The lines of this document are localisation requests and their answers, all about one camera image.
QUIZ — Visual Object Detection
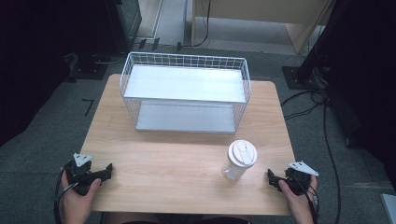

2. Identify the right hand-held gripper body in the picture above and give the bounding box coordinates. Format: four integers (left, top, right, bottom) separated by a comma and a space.
284, 160, 319, 197

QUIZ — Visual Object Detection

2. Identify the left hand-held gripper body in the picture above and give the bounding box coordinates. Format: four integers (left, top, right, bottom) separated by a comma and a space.
65, 152, 105, 197

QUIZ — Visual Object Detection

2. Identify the clear cup with white lid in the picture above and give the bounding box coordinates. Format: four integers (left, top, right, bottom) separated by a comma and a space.
221, 139, 259, 182

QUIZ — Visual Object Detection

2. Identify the white wire shelf rack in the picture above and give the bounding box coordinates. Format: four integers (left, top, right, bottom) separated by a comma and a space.
119, 51, 252, 135

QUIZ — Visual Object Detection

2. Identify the person's right hand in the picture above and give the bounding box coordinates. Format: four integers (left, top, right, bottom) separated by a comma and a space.
277, 175, 318, 224

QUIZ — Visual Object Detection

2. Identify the person's left hand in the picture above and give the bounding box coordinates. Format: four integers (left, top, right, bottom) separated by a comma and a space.
60, 172, 103, 224

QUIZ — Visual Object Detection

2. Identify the white flat panel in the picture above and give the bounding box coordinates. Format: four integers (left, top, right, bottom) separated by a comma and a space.
379, 192, 396, 224

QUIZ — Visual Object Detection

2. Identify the black stand with base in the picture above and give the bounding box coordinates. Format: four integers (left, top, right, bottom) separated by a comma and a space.
281, 0, 347, 91

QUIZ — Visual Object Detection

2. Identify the dark curtain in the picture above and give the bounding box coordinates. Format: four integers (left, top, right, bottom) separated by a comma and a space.
0, 0, 117, 147
323, 0, 396, 190

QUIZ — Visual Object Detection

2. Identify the black cabinet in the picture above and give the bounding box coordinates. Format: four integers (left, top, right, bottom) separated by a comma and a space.
105, 0, 143, 54

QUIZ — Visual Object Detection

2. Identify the light wooden desk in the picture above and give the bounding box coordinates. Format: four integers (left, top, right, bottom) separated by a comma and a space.
191, 0, 334, 56

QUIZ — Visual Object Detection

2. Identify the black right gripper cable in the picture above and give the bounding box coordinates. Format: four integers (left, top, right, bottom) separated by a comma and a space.
292, 174, 320, 224

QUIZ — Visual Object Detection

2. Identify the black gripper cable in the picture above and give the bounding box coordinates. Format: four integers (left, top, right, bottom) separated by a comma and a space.
292, 174, 320, 224
52, 163, 79, 224

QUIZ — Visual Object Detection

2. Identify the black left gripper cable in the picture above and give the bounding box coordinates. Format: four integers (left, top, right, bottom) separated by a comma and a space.
52, 163, 79, 224

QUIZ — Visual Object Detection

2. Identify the black floor cable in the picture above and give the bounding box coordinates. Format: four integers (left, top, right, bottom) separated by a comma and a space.
279, 89, 343, 224

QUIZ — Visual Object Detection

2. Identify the black stand base plate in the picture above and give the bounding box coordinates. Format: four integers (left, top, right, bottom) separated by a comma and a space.
68, 53, 109, 80

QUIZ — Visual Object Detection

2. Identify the black hanging cable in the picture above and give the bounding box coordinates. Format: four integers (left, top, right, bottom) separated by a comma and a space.
181, 0, 213, 49

